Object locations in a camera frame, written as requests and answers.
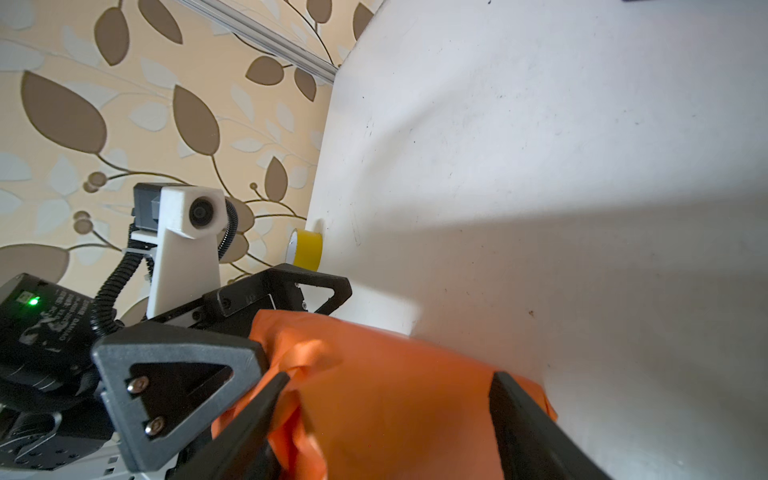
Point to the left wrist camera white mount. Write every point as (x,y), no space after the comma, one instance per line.
(181,223)

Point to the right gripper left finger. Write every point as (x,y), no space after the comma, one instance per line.
(242,450)

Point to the yellow orange wrapping paper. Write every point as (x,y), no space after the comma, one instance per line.
(363,403)

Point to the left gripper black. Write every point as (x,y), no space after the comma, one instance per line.
(163,385)

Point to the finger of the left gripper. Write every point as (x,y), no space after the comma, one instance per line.
(231,309)

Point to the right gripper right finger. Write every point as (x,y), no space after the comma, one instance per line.
(530,444)

